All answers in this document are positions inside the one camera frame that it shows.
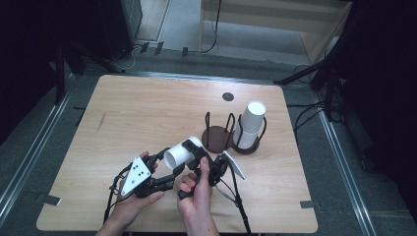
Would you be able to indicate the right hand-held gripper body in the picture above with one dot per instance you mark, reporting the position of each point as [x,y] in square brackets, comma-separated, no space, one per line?
[218,170]

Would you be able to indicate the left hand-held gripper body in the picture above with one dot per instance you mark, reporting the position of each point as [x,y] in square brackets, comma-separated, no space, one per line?
[137,173]

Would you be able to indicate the white paper cup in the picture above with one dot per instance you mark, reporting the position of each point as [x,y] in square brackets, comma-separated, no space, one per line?
[245,141]
[254,116]
[177,157]

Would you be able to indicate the dark wooden cup holder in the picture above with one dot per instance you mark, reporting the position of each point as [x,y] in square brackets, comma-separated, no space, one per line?
[214,139]

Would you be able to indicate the person's left hand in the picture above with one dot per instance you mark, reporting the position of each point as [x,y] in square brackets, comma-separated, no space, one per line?
[131,206]

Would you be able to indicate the person's right hand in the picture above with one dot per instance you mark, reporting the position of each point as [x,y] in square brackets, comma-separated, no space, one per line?
[196,200]

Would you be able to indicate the black round table grommet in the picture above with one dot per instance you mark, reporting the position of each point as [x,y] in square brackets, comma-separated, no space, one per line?
[227,96]

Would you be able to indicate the grey tape piece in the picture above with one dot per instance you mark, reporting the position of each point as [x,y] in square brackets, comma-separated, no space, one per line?
[50,199]
[307,204]

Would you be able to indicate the black stand leg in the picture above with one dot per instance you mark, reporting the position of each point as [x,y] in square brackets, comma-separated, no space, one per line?
[98,60]

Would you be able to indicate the black metal stand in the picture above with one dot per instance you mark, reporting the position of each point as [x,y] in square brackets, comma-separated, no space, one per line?
[301,73]

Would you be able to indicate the black cabinet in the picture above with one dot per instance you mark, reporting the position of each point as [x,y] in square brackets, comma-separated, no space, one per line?
[114,26]

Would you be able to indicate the light wooden shelf unit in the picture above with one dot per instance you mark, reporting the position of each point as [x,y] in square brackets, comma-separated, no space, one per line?
[262,23]

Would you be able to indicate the dark curtain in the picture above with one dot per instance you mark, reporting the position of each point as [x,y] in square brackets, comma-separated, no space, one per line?
[26,49]
[387,82]

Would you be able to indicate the metal floor rail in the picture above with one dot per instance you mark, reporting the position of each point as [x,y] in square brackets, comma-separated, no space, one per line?
[196,77]
[341,164]
[36,137]

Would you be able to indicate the black stand post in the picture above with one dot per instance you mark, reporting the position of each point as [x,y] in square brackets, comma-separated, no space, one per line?
[60,75]

